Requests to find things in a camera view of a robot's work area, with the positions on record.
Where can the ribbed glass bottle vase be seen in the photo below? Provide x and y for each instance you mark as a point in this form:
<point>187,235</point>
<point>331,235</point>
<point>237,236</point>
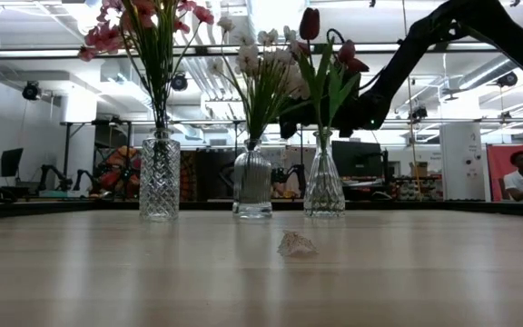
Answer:
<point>252,186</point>

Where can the diamond-cut cylinder glass vase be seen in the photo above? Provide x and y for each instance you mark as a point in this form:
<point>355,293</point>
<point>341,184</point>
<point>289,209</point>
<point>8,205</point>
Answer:
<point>159,181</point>

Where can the pink artificial flower bunch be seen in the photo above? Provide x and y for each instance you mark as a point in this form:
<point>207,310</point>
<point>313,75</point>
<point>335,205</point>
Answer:
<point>203,14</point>
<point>143,18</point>
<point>105,38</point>

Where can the background black robot arm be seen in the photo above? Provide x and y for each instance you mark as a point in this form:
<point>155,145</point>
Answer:
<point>84,175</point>
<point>50,172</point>

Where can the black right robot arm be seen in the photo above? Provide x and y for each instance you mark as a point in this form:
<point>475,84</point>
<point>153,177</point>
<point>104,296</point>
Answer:
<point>470,18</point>

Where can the flared glass carafe vase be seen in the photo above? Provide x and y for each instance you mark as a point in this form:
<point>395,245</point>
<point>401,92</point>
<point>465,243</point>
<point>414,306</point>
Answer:
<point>324,191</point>

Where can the large black monitor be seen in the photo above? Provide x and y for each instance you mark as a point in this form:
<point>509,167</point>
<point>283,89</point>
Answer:
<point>361,159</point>

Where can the black ceiling spotlight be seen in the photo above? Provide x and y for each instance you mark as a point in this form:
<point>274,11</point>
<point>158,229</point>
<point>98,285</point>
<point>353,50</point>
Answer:
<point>31,91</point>
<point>508,79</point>
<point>179,82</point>
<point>419,113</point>

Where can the black panel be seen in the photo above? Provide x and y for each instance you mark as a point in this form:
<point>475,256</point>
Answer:
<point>209,175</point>

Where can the white round column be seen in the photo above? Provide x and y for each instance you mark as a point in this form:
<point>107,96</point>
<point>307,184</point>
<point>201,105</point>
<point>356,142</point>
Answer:
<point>463,150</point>

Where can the fallen white spotted petal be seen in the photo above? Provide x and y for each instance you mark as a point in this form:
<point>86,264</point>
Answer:
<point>295,245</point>

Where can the small black monitor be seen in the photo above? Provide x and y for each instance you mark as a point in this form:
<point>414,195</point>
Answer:
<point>11,161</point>

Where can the black overhead frame bar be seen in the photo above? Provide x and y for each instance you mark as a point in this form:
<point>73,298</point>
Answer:
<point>201,50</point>

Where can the red partition wall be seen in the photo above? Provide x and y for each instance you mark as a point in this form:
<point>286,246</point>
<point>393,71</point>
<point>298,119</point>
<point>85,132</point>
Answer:
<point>495,156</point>

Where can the black aluminium table frame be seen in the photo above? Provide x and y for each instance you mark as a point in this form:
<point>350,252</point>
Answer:
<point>39,210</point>

